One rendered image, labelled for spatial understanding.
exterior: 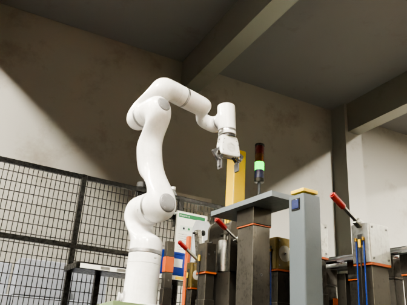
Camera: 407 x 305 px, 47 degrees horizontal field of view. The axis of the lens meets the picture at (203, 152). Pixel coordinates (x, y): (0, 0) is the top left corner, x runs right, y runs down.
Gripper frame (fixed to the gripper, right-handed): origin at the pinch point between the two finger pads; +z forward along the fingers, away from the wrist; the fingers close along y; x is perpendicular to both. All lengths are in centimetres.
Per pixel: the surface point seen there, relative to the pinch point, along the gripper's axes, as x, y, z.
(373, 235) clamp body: -73, -1, 44
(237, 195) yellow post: 90, 72, -21
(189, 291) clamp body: 35, 0, 50
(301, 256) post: -61, -19, 49
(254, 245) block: -38, -18, 42
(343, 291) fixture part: -47, 13, 57
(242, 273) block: -32, -19, 51
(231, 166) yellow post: 94, 70, -43
